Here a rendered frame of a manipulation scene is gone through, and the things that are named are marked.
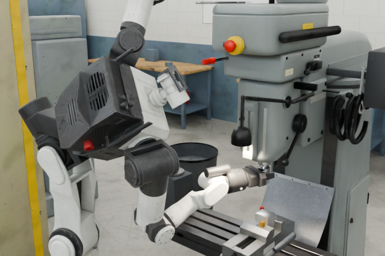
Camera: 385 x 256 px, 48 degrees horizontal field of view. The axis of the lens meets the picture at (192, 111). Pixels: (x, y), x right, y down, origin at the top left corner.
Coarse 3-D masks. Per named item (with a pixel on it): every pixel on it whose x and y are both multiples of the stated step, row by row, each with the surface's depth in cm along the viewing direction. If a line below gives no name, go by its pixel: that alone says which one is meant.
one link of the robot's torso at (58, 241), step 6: (96, 222) 172; (54, 240) 158; (60, 240) 157; (66, 240) 157; (54, 246) 158; (60, 246) 157; (66, 246) 156; (72, 246) 157; (96, 246) 174; (54, 252) 158; (60, 252) 158; (66, 252) 156; (72, 252) 157; (90, 252) 172; (96, 252) 174
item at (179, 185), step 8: (168, 176) 198; (176, 176) 198; (184, 176) 199; (168, 184) 197; (176, 184) 196; (184, 184) 200; (168, 192) 198; (176, 192) 197; (184, 192) 201; (168, 200) 199; (176, 200) 198
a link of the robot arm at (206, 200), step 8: (216, 184) 154; (224, 184) 155; (192, 192) 156; (200, 192) 154; (208, 192) 152; (216, 192) 154; (224, 192) 156; (200, 200) 153; (208, 200) 153; (216, 200) 155; (200, 208) 156
